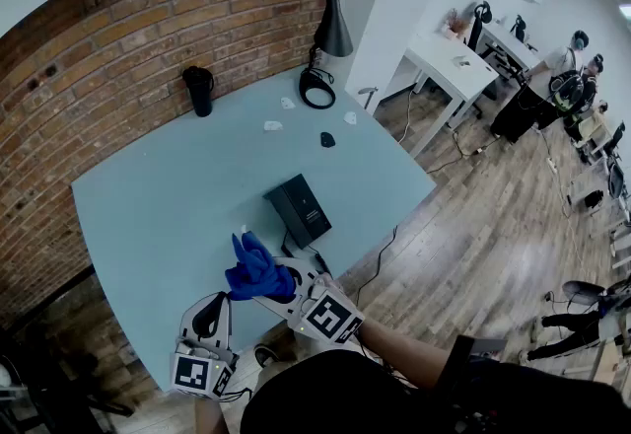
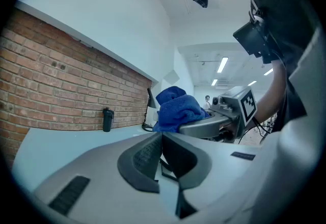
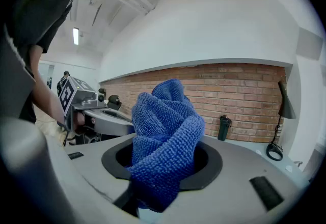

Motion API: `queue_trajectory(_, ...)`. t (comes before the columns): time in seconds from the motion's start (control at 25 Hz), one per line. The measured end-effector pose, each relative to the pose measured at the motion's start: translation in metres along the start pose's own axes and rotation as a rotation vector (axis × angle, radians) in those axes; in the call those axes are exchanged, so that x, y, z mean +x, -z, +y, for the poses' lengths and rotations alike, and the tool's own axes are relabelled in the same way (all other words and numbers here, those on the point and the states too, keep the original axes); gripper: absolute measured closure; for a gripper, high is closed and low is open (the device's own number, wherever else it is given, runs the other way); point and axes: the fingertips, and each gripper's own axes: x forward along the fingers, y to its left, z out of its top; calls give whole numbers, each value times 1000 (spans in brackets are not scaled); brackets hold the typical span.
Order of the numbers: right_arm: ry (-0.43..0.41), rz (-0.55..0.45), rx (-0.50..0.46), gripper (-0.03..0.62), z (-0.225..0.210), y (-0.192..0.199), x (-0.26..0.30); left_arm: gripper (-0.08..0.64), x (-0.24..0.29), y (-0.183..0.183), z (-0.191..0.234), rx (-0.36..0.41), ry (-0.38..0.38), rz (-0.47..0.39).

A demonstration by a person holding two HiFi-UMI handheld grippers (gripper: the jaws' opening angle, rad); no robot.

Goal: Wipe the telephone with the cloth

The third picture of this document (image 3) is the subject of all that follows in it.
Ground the person's left hand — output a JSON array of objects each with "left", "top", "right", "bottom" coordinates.
[{"left": 73, "top": 114, "right": 87, "bottom": 134}]

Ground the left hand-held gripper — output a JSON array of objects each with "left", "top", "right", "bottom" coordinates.
[{"left": 58, "top": 76, "right": 136, "bottom": 137}]

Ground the blue microfibre cloth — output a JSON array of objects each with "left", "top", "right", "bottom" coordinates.
[{"left": 126, "top": 79, "right": 206, "bottom": 213}]

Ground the black desk lamp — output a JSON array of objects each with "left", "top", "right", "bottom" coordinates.
[{"left": 265, "top": 79, "right": 297, "bottom": 162}]

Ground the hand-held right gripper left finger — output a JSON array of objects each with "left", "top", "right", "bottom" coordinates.
[{"left": 47, "top": 133, "right": 140, "bottom": 224}]

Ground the black drinking bottle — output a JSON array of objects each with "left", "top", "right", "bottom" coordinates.
[{"left": 217, "top": 115, "right": 232, "bottom": 142}]

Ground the person's black shirt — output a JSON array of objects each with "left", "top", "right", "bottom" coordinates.
[{"left": 0, "top": 0, "right": 87, "bottom": 123}]

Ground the person's left forearm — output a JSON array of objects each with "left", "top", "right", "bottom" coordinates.
[{"left": 30, "top": 44, "right": 68, "bottom": 131}]

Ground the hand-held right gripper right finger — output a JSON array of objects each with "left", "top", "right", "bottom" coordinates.
[{"left": 152, "top": 136, "right": 304, "bottom": 224}]

